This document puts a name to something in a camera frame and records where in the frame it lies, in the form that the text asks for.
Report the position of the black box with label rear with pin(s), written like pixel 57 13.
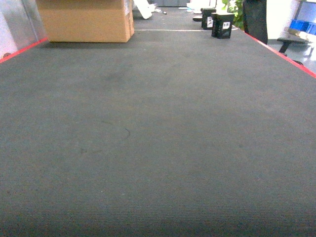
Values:
pixel 207 19

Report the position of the black box with label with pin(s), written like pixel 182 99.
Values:
pixel 222 25
pixel 207 19

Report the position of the cardboard box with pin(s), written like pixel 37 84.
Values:
pixel 109 21

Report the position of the black box with label front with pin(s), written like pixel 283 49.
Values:
pixel 222 25

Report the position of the black conveyor belt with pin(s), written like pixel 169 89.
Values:
pixel 172 134

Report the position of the green potted plant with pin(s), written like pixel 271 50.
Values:
pixel 235 7

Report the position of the black office chair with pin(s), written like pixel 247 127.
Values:
pixel 255 24

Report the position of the red conveyor frame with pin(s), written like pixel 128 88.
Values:
pixel 300 66

